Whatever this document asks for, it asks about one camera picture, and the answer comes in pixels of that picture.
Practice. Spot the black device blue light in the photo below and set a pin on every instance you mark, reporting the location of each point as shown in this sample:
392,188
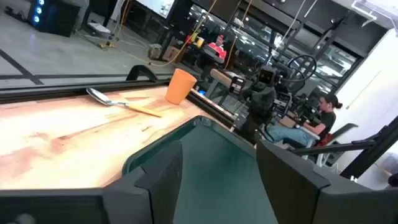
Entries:
202,92

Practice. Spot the wall monitor screen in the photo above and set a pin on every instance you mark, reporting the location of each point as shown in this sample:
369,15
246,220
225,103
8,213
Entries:
158,6

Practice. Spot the black computer tower blue lights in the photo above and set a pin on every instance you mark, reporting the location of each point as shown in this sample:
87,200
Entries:
53,18

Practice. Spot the white chair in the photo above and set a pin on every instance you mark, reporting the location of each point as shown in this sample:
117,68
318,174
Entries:
342,129

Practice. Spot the black metal frame post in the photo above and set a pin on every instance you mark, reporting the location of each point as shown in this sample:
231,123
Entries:
382,143

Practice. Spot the orange plastic cup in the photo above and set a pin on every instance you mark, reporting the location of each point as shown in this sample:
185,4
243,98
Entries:
178,87

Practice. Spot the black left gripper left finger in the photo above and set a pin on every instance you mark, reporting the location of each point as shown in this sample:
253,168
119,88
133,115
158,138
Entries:
161,186

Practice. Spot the cardboard box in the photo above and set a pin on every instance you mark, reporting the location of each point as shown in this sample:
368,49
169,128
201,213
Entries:
171,53

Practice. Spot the person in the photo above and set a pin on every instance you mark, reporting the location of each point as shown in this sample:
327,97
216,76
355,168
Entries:
326,119
219,48

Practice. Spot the dark green plastic tray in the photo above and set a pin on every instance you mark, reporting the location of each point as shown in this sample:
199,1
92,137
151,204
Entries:
217,161

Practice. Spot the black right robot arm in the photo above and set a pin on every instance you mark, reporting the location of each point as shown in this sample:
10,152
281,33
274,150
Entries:
261,102

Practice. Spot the wooden workbench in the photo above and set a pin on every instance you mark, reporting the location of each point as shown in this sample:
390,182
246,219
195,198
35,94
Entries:
220,76

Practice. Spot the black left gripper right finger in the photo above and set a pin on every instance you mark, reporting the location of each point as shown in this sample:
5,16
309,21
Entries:
289,186

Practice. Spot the black table edge rail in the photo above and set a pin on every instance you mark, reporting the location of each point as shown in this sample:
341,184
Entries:
46,91

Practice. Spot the black table clamp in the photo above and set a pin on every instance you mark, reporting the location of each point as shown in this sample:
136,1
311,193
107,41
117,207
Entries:
141,66

